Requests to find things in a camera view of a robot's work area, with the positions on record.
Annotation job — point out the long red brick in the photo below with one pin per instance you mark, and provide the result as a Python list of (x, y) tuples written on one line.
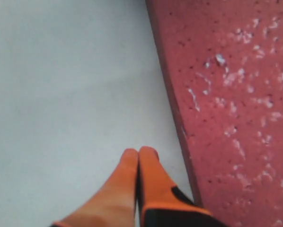
[(222, 62)]

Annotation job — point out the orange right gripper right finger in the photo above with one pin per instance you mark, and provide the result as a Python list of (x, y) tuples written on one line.
[(161, 202)]

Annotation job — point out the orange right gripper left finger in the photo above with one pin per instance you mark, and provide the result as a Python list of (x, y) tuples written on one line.
[(114, 203)]

